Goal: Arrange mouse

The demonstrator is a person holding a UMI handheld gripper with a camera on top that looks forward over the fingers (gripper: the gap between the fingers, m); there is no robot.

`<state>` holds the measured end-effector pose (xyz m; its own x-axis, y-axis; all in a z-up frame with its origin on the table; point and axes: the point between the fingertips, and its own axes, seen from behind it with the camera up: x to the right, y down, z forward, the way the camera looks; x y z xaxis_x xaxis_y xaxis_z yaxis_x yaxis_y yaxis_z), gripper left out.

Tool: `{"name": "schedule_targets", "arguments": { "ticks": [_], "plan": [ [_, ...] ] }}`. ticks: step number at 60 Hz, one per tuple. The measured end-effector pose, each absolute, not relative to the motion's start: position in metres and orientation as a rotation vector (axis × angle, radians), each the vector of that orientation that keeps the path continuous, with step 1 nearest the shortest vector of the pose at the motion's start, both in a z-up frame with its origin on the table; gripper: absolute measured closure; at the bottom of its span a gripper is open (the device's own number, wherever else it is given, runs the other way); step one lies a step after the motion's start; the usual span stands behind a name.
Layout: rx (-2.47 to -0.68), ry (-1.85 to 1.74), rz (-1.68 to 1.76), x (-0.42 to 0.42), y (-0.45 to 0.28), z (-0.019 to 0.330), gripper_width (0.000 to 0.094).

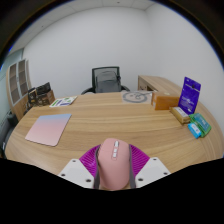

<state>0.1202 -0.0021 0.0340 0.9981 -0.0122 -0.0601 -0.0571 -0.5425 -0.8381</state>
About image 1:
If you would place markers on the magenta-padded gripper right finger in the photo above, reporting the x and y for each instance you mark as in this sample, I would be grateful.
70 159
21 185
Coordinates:
153 170

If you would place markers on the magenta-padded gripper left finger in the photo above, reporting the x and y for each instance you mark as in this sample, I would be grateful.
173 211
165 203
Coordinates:
75 171

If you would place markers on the pink computer mouse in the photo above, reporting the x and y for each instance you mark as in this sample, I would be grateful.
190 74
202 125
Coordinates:
113 170

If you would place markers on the pink-blue gradient mouse pad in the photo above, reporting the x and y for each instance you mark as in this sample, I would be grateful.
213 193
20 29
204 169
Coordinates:
49 129

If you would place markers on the small blue box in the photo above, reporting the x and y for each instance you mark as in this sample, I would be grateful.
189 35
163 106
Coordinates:
194 130

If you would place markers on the small yellow-brown box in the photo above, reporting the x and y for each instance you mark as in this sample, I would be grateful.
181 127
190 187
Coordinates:
180 115

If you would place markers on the green box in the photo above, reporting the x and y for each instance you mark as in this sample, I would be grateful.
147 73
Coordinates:
202 123

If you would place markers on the orange-brown box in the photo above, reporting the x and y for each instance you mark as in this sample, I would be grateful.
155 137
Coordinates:
166 101

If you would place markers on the white green-purple sticker sheet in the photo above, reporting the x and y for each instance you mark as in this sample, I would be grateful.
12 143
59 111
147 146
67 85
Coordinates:
63 101

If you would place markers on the large brown cardboard box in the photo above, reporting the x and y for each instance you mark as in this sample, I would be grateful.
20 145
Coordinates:
47 98

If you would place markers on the black leather armchair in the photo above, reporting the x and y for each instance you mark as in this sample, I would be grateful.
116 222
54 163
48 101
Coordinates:
6 133

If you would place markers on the purple standing pouch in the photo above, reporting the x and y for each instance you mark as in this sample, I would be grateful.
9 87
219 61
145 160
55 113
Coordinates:
189 96

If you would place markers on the small brown cardboard box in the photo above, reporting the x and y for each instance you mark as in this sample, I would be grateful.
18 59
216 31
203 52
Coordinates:
32 96

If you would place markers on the wooden side desk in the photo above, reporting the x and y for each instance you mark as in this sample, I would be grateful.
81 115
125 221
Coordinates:
156 82

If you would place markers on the black box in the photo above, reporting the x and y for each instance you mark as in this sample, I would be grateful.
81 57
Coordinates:
43 88

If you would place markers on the wooden glass-door cabinet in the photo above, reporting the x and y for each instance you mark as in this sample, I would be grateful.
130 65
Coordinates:
16 86

